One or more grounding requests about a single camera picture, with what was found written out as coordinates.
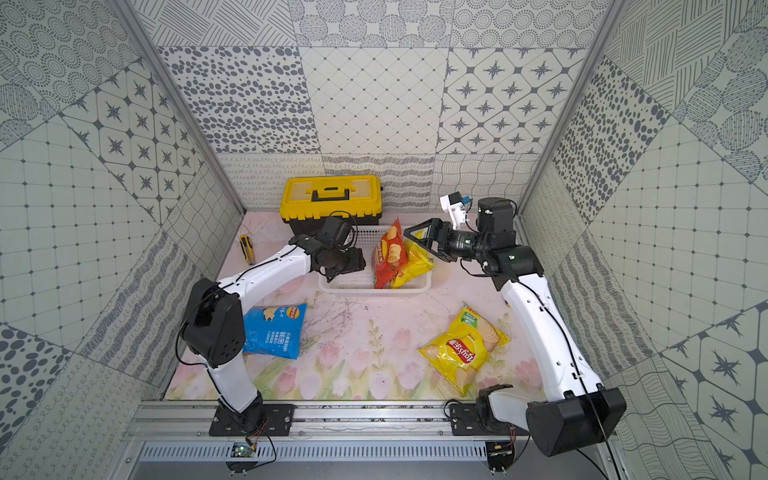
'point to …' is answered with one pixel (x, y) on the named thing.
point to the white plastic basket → (361, 281)
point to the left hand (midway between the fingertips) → (358, 259)
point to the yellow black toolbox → (308, 200)
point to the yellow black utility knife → (247, 249)
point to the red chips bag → (389, 256)
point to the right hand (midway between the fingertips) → (412, 242)
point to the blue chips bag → (275, 331)
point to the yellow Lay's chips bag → (460, 354)
